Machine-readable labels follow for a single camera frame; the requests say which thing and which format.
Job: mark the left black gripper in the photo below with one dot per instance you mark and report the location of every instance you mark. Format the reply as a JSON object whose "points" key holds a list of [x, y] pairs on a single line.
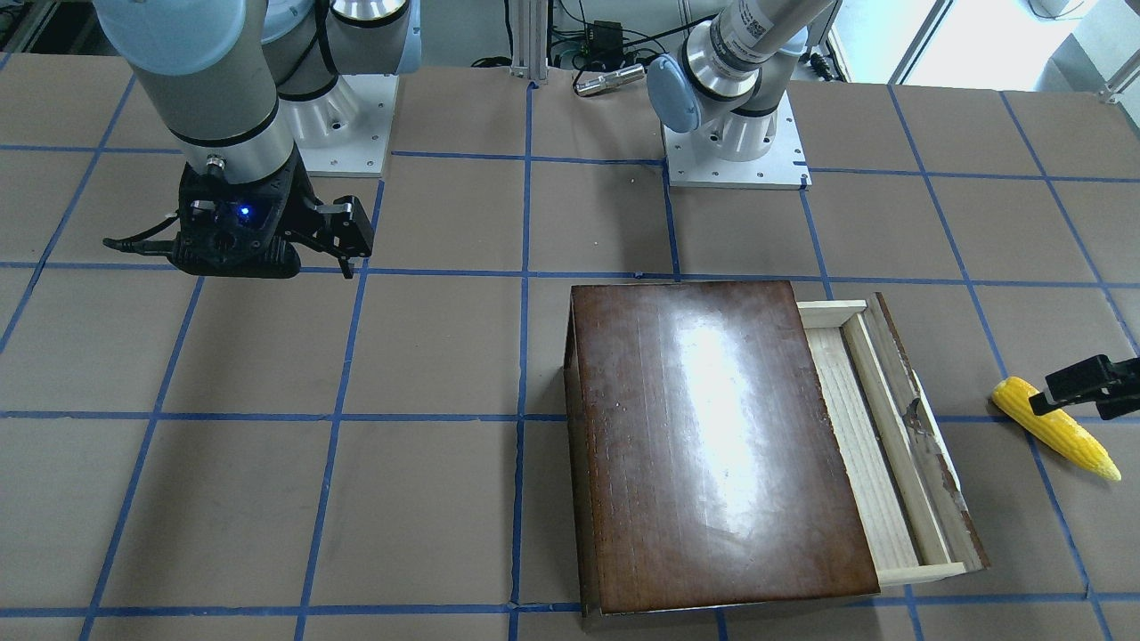
{"points": [[1088, 381]]}

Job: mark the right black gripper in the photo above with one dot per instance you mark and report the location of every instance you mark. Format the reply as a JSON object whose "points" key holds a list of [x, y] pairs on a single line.
{"points": [[335, 230]]}

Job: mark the wooden drawer with white handle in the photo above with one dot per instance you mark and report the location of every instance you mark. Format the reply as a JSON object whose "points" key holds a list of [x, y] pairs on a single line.
{"points": [[911, 504]]}

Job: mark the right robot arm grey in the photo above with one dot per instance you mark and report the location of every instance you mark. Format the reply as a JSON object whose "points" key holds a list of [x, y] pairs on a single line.
{"points": [[256, 93]]}

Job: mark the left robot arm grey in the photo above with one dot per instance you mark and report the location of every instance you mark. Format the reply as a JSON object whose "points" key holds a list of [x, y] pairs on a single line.
{"points": [[719, 68]]}

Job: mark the yellow corn cob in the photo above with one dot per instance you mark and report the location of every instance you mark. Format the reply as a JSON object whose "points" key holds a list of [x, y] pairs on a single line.
{"points": [[1057, 429]]}

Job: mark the dark wooden drawer cabinet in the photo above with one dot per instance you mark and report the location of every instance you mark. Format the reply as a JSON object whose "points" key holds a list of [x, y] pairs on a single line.
{"points": [[706, 471]]}

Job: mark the black electronics box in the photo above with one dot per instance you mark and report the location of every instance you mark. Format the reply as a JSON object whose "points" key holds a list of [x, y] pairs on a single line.
{"points": [[603, 44]]}

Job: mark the silver metal cylinder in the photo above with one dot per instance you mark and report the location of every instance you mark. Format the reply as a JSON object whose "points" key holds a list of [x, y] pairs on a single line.
{"points": [[609, 81]]}

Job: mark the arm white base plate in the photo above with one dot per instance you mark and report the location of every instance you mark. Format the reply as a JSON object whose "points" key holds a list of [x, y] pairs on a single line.
{"points": [[345, 132], [762, 153]]}

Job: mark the aluminium frame post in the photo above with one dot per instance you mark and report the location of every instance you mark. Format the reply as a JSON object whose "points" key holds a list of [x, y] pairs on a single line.
{"points": [[529, 23]]}

